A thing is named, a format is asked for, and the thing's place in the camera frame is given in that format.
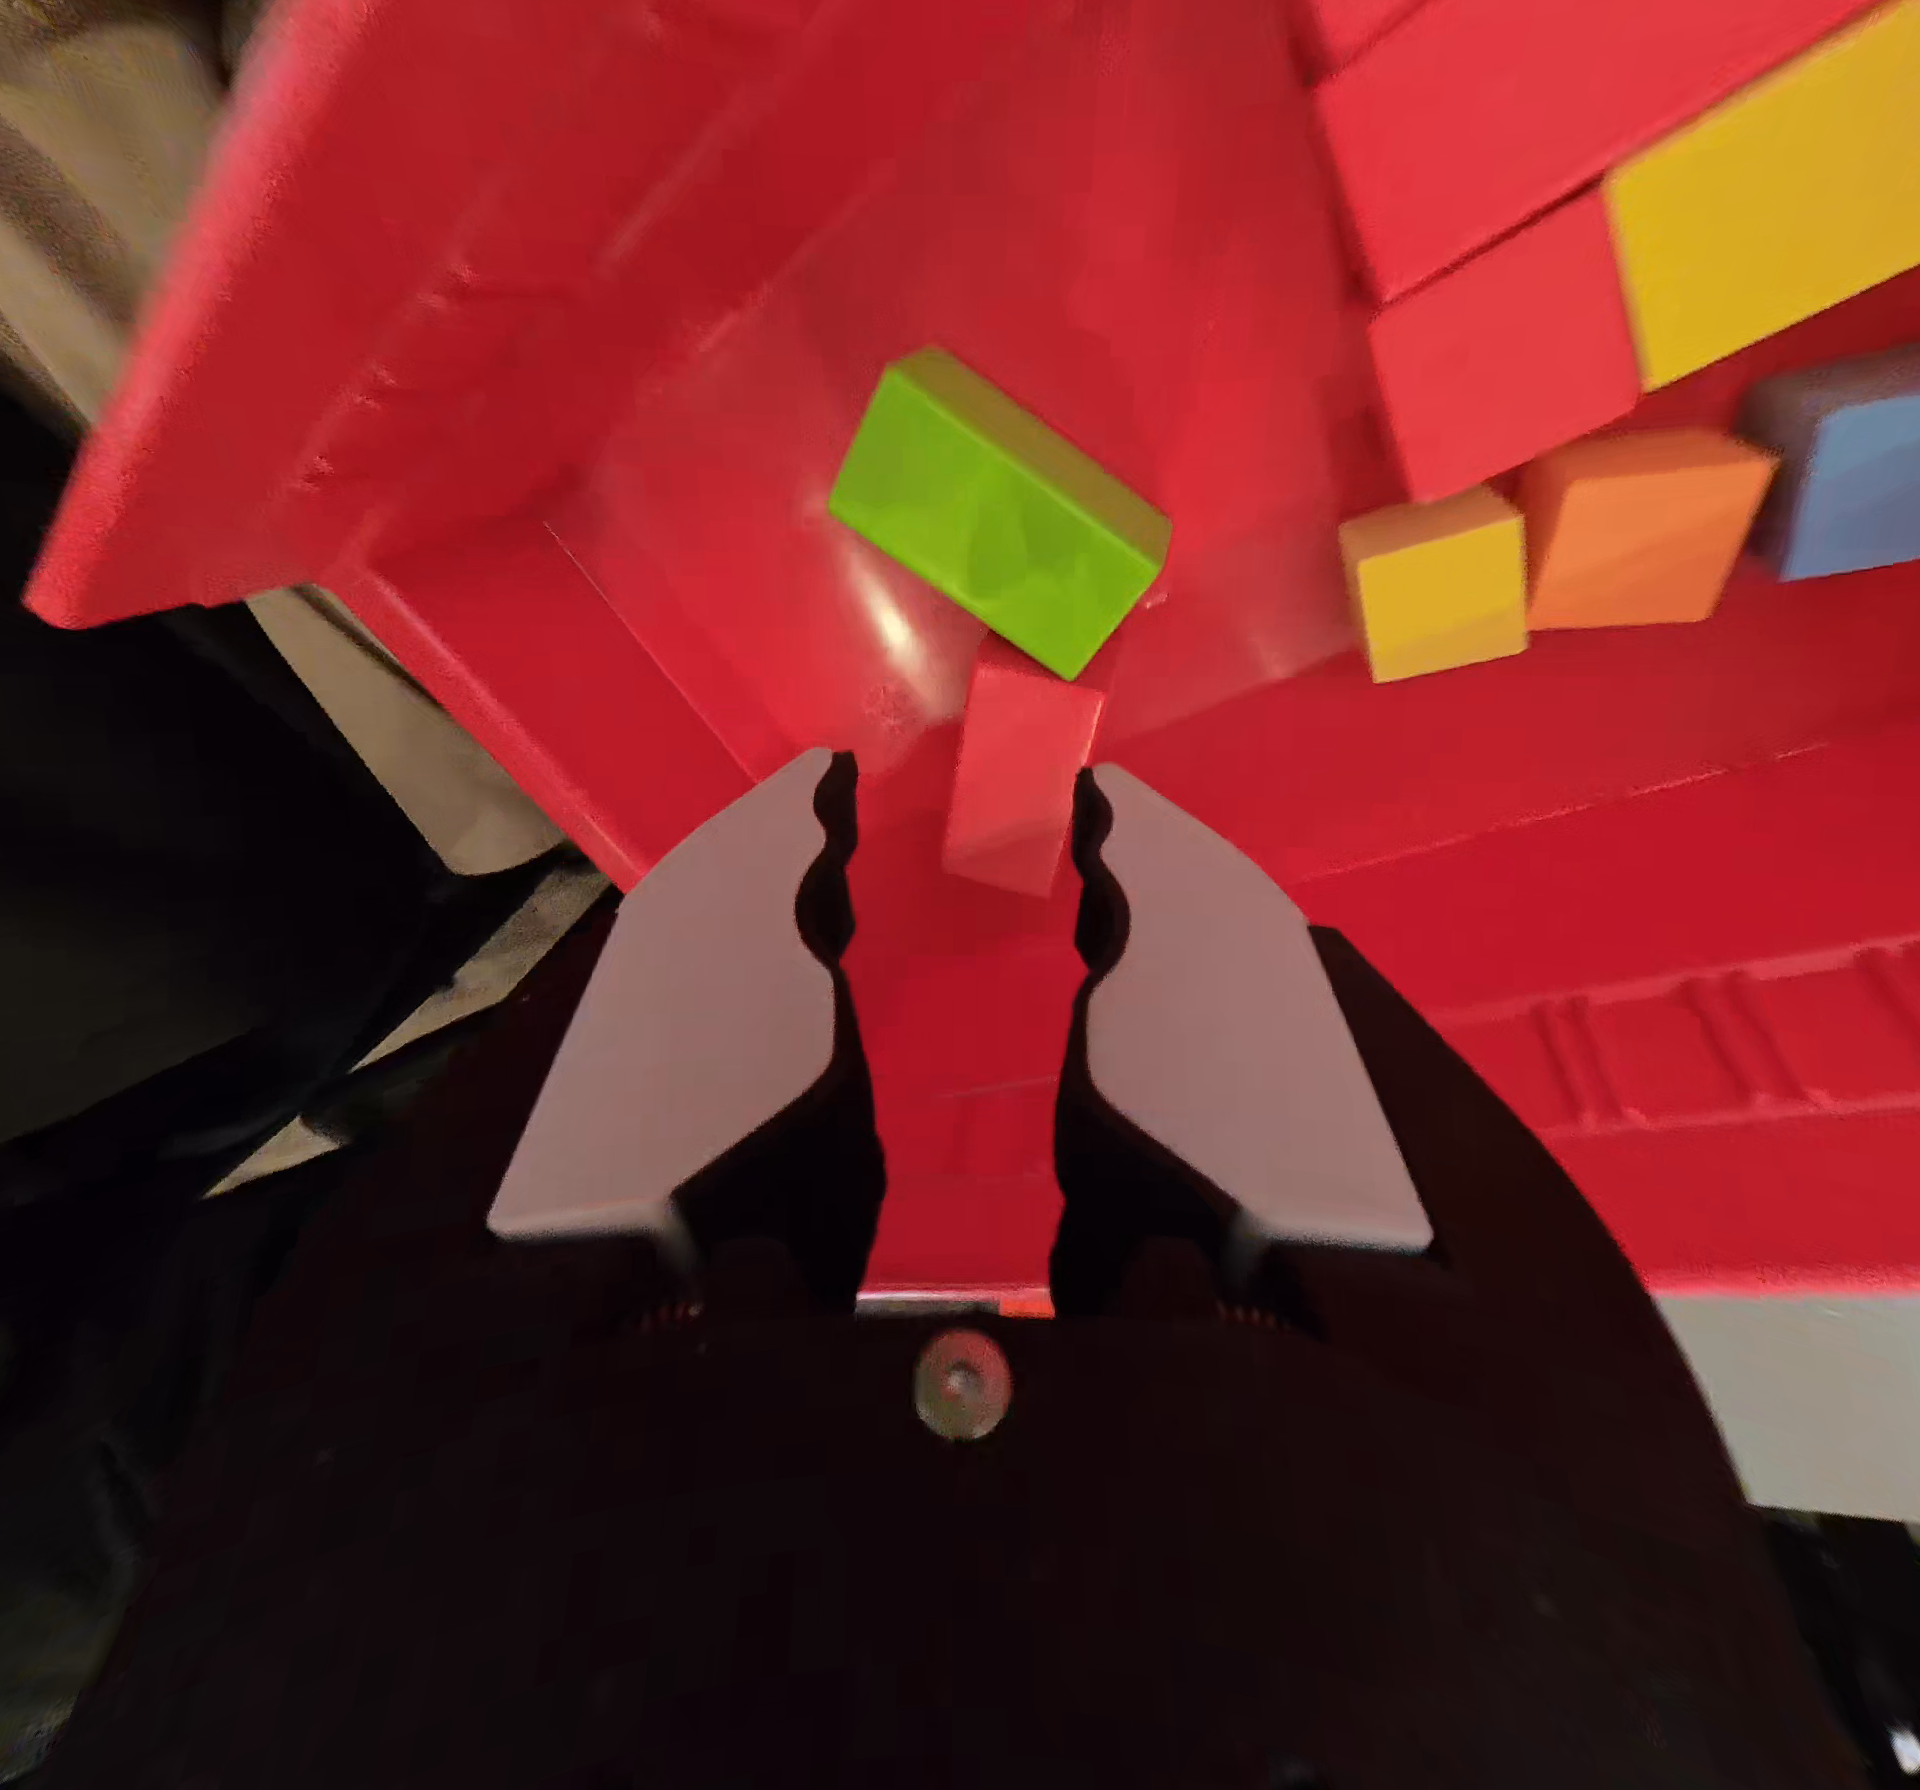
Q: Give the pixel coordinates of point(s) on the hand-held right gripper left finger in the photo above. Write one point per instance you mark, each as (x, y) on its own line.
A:
(690, 1026)

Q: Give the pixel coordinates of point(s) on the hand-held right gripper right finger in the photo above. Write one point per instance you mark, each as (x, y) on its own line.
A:
(1246, 1040)

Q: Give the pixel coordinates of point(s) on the red plastic bin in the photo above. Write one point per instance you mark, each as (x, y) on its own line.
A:
(674, 247)

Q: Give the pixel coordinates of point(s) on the small red block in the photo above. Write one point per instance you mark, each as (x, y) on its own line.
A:
(1020, 769)

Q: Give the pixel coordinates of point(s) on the yellow cube block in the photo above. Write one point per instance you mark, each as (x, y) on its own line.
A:
(1439, 590)

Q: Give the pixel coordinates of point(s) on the lime green rectangular block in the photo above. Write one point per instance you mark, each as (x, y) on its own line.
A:
(990, 516)

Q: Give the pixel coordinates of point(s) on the orange block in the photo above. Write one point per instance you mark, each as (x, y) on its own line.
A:
(1635, 531)

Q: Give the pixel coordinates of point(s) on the blue cube block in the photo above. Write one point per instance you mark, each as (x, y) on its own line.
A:
(1853, 470)

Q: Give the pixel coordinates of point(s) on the long yellow block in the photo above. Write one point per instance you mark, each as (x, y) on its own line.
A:
(1771, 200)

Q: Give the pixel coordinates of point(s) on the long red block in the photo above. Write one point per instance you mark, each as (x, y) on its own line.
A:
(1576, 64)

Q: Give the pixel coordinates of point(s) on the person's tan trousers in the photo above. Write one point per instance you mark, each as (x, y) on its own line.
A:
(90, 96)

